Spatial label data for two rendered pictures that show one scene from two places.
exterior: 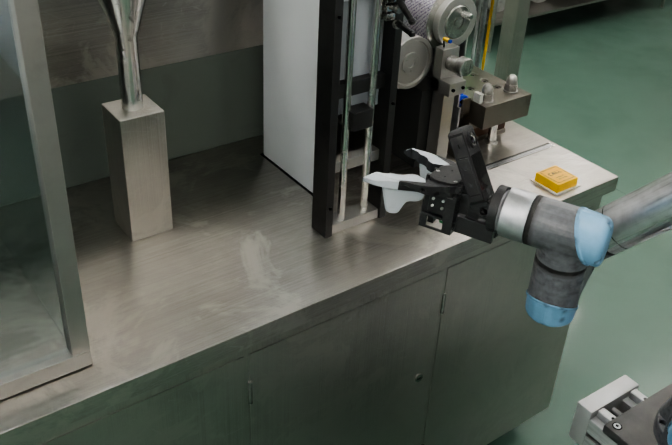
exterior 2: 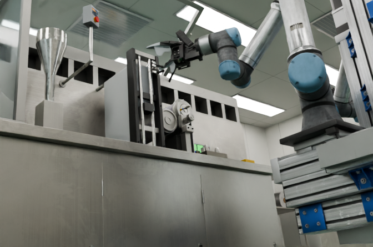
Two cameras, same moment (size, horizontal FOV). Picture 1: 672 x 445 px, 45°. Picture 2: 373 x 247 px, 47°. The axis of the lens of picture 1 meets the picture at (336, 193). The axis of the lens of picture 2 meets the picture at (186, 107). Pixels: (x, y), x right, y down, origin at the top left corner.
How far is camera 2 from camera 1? 1.51 m
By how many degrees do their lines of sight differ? 54
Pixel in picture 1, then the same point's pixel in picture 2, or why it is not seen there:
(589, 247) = (231, 30)
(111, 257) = not seen: hidden behind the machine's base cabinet
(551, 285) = (224, 52)
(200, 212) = not seen: hidden behind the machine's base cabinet
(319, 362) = (139, 192)
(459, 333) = (217, 226)
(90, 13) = (33, 100)
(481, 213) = (193, 49)
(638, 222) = (252, 45)
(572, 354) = not seen: outside the picture
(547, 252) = (218, 41)
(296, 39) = (119, 106)
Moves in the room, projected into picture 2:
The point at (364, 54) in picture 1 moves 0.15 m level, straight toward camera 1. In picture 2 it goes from (146, 86) to (145, 72)
